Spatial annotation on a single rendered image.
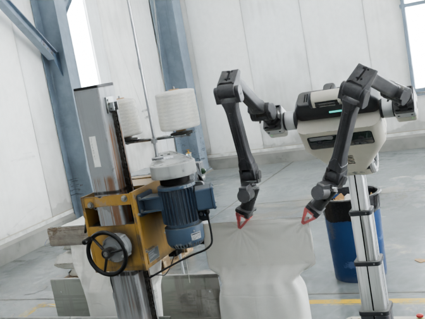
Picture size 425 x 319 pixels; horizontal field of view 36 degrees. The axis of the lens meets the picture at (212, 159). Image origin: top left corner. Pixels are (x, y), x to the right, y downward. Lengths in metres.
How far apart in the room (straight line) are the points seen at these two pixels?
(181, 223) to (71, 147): 6.38
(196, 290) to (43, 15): 6.02
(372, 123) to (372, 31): 7.78
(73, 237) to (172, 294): 0.61
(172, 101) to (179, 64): 8.89
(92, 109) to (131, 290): 0.72
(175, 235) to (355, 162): 1.03
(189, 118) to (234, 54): 8.75
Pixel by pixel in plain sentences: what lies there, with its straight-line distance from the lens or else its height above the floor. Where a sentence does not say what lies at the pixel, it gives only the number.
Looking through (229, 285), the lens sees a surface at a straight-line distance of 2.91.
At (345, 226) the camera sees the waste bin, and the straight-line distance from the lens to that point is 4.93.
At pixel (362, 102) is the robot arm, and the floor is 1.53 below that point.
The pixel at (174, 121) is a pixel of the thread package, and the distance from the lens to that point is 2.58.
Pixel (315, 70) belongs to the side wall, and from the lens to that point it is 10.89.
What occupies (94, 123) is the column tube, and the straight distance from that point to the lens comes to 2.53.
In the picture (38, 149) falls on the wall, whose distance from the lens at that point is 8.47.
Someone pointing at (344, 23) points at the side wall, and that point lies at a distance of 10.77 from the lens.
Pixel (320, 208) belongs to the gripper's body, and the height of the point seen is 1.12.
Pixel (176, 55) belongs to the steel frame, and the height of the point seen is 2.11.
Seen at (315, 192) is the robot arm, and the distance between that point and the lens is 2.59.
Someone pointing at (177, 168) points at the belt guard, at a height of 1.40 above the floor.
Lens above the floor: 1.74
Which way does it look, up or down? 8 degrees down
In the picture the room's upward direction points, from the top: 10 degrees counter-clockwise
